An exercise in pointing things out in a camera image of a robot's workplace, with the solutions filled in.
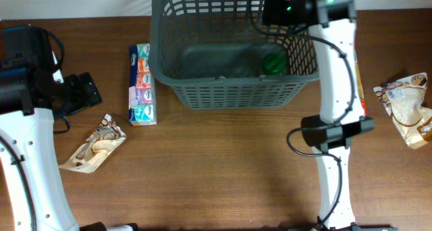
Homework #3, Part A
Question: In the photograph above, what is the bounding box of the green lidded jar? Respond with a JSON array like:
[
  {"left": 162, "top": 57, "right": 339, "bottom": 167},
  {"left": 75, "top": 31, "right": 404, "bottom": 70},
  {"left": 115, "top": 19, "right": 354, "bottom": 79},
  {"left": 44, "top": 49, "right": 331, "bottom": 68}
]
[{"left": 261, "top": 53, "right": 287, "bottom": 76}]

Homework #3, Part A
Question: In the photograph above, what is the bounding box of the grey plastic shopping basket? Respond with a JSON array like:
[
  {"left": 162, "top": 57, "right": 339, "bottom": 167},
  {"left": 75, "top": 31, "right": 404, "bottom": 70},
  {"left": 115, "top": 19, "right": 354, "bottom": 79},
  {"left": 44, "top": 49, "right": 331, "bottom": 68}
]
[{"left": 149, "top": 0, "right": 319, "bottom": 110}]

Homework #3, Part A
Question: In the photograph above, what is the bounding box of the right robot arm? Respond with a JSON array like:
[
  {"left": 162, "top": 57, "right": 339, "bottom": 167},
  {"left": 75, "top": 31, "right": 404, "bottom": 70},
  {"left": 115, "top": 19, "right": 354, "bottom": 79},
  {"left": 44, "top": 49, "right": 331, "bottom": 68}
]
[{"left": 261, "top": 0, "right": 375, "bottom": 230}]

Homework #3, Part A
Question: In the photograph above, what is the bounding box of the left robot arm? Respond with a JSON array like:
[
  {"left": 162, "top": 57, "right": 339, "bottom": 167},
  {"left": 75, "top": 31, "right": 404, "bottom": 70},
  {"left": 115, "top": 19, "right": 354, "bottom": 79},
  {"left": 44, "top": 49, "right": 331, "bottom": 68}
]
[{"left": 1, "top": 25, "right": 106, "bottom": 230}]

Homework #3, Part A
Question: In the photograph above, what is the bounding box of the brown snack pouch left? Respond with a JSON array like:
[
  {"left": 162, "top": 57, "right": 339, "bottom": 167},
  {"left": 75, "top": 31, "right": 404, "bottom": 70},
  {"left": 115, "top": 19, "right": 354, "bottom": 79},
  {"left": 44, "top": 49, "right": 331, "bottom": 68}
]
[{"left": 59, "top": 114, "right": 127, "bottom": 174}]

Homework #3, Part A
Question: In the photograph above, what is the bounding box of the Kleenex tissue multipack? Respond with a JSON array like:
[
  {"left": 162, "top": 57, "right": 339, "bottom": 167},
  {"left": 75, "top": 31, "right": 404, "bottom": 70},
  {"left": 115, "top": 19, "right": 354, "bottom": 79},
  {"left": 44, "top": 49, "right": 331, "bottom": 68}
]
[{"left": 128, "top": 43, "right": 157, "bottom": 126}]

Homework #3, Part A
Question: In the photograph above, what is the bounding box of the orange spaghetti pasta packet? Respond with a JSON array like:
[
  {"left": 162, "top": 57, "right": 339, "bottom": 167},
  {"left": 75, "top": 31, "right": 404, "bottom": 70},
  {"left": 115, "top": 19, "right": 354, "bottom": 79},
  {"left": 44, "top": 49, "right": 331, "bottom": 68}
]
[{"left": 354, "top": 47, "right": 367, "bottom": 116}]

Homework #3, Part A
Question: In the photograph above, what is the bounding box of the white rice pouch right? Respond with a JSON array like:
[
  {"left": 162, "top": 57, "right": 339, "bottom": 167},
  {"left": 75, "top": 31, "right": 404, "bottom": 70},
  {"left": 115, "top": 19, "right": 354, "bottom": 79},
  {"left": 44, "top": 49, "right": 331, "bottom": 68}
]
[{"left": 373, "top": 72, "right": 431, "bottom": 149}]

